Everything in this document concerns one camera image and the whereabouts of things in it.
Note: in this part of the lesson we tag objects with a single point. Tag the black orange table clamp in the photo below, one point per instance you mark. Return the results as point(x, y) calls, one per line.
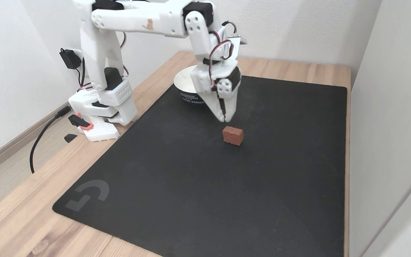
point(79, 121)

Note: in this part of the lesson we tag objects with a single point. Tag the white paper bowl black band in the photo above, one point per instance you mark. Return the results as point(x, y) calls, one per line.
point(184, 84)

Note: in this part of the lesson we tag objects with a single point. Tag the black desk mat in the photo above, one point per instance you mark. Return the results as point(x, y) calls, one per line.
point(227, 196)

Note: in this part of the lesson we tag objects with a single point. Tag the red brick toy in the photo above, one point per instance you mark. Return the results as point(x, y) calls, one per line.
point(233, 135)

